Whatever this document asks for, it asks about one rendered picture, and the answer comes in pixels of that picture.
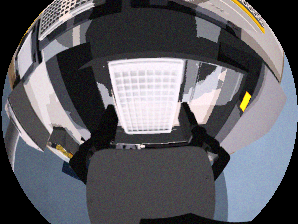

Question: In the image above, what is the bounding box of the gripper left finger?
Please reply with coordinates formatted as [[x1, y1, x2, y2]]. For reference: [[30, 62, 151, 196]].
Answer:
[[69, 104, 118, 185]]

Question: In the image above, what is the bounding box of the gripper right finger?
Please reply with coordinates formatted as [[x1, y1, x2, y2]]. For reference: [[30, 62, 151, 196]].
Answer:
[[178, 102, 230, 180]]

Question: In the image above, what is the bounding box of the blue bin with label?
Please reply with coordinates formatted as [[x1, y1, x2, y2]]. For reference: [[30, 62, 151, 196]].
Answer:
[[62, 159, 90, 181]]

